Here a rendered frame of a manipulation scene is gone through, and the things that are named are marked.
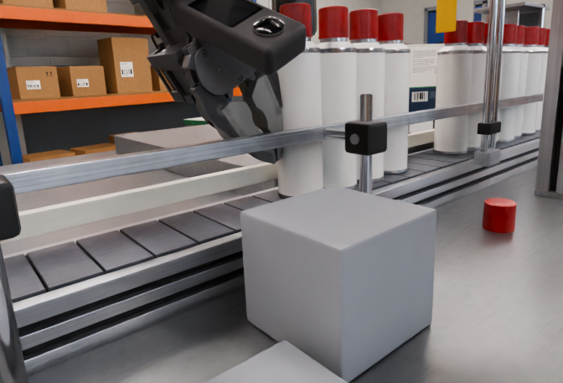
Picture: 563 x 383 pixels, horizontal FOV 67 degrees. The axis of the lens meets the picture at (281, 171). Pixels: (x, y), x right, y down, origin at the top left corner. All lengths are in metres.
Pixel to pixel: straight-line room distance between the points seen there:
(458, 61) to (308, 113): 0.33
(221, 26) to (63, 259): 0.22
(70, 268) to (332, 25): 0.34
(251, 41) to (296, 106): 0.14
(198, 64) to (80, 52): 4.60
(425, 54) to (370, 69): 0.44
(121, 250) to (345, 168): 0.25
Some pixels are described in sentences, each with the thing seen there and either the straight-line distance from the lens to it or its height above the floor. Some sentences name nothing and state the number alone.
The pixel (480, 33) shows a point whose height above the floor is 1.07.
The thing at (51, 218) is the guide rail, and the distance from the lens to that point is 0.40.
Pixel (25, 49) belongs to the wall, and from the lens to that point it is 4.79.
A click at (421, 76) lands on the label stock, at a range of 0.95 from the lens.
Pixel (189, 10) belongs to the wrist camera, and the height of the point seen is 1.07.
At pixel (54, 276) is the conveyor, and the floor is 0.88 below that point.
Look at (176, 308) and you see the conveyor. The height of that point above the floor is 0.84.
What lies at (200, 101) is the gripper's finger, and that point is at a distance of 0.39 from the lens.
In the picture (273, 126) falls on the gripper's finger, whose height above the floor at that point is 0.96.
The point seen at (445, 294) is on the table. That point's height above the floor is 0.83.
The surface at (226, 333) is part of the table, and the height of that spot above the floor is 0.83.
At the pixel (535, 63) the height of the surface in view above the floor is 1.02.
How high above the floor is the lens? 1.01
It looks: 13 degrees down
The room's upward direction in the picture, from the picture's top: 2 degrees counter-clockwise
